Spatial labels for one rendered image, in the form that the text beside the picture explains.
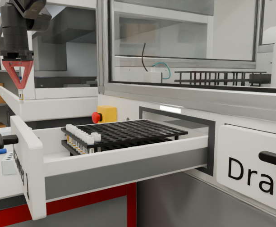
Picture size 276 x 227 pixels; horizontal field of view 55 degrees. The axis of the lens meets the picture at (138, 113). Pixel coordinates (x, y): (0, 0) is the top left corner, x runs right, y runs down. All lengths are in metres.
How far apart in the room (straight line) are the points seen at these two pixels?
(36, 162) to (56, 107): 0.98
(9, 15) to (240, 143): 0.59
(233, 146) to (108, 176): 0.22
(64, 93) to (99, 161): 0.95
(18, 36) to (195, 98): 0.46
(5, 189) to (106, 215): 0.27
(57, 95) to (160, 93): 0.77
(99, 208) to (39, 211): 0.36
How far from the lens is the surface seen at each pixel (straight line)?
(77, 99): 1.37
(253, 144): 0.46
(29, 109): 1.33
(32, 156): 0.38
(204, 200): 0.60
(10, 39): 0.74
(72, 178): 0.42
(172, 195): 0.68
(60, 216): 0.72
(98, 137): 0.48
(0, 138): 0.50
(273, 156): 0.40
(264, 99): 0.46
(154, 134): 0.53
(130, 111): 0.81
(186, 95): 0.58
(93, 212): 0.75
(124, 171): 0.45
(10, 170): 0.78
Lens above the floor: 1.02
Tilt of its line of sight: 8 degrees down
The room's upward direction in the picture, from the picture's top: straight up
